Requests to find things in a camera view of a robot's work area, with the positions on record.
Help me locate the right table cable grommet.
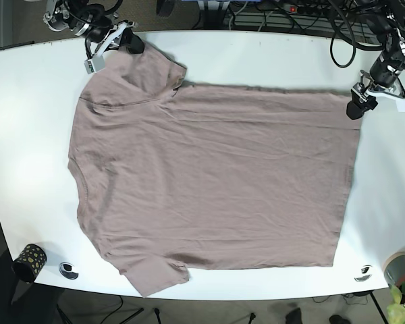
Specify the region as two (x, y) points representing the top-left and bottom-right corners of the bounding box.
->
(354, 265), (373, 283)

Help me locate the black gold-dotted cup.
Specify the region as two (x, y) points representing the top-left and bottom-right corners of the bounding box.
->
(12, 244), (47, 284)

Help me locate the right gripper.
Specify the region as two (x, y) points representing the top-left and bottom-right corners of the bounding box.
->
(84, 20), (145, 75)

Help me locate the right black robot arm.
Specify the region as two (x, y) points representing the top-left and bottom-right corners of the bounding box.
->
(43, 1), (145, 74)

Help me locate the green potted plant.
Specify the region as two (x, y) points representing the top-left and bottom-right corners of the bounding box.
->
(387, 281), (405, 324)

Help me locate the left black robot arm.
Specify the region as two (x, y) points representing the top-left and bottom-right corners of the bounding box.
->
(329, 1), (405, 120)

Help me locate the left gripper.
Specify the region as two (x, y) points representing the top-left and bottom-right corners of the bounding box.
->
(346, 57), (405, 120)

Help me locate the grey tape roll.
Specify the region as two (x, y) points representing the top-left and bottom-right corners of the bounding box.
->
(383, 252), (405, 288)

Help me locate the left table cable grommet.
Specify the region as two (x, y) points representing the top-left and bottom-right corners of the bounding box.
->
(59, 263), (79, 280)

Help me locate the mauve pink T-shirt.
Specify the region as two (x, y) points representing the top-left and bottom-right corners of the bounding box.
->
(68, 45), (360, 297)

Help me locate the table cable grommet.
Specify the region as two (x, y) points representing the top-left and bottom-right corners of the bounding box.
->
(354, 265), (373, 283)
(59, 263), (79, 280)

